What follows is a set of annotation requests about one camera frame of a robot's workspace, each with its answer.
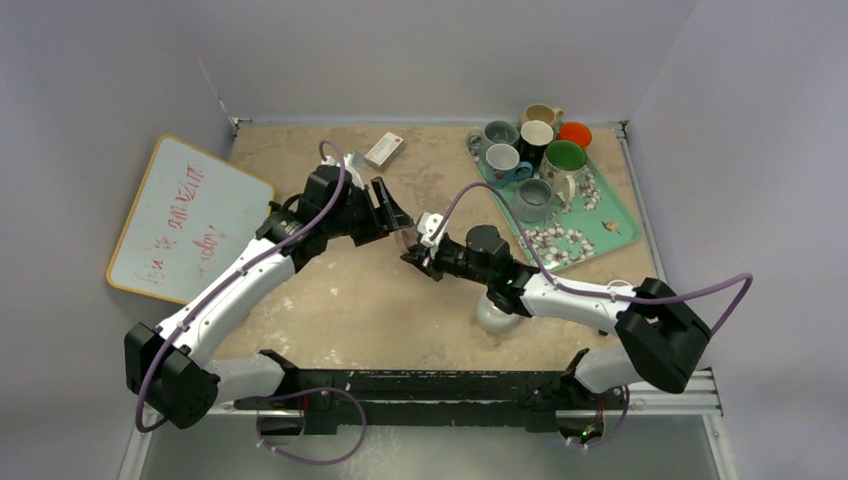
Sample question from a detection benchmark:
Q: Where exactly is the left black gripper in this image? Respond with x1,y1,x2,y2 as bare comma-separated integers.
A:
324,177,411,246

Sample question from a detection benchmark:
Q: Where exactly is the pale speckled mug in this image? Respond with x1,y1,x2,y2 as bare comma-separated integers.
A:
475,295,521,334

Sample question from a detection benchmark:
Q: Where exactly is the blue mug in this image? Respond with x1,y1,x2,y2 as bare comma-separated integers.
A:
482,144,534,188

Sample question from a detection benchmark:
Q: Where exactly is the grey mug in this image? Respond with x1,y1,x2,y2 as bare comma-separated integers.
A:
466,120,520,158

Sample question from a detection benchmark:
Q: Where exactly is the blue-grey round mug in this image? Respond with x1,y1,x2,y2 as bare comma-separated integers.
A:
513,178,554,223

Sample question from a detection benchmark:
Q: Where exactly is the tan brown round mug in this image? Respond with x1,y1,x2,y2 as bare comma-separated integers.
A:
519,103,564,128

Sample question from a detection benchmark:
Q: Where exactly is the cream white mug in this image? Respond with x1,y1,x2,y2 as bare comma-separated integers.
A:
538,140,588,204

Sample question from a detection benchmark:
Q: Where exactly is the orange mug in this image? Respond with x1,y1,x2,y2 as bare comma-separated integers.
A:
557,121,593,150

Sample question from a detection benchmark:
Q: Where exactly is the pink faceted mug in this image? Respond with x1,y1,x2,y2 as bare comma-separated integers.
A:
393,227,419,254

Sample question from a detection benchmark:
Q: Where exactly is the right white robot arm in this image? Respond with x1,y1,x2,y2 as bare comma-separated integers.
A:
401,225,711,407

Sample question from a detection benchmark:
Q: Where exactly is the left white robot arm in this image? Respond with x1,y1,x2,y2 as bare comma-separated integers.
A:
124,165,414,432

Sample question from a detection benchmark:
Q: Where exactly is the white red small box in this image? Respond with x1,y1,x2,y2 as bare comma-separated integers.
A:
364,132,405,171

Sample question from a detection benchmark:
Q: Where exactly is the green floral tray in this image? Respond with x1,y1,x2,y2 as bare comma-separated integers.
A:
469,152,639,271

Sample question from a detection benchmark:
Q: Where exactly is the whiteboard with red writing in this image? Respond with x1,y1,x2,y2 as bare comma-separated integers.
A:
106,135,275,304

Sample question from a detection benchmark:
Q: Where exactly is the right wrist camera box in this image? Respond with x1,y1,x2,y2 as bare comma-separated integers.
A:
416,212,445,249

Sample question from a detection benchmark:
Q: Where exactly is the black base frame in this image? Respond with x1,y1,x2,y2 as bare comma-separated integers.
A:
142,351,723,442

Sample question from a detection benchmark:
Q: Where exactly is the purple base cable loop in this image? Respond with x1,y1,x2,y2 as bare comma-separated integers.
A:
254,387,370,468

